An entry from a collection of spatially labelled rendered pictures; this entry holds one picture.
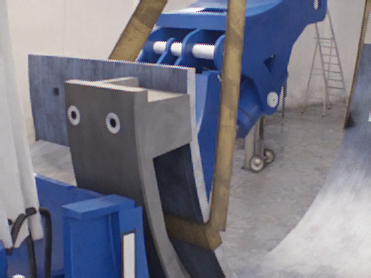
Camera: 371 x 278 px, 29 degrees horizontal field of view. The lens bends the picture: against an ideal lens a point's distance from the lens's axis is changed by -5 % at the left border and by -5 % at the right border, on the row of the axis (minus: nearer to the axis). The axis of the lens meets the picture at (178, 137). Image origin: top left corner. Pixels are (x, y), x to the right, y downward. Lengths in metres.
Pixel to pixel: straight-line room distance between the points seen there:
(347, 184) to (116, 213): 2.10
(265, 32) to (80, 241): 3.73
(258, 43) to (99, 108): 3.45
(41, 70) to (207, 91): 2.57
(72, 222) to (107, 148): 0.25
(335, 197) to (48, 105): 1.78
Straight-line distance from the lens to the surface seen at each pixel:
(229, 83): 2.00
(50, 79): 2.19
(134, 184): 1.74
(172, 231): 2.02
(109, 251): 1.70
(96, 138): 1.79
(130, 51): 2.33
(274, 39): 5.29
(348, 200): 3.54
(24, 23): 12.36
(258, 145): 11.50
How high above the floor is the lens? 2.56
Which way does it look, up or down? 10 degrees down
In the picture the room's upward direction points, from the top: 1 degrees clockwise
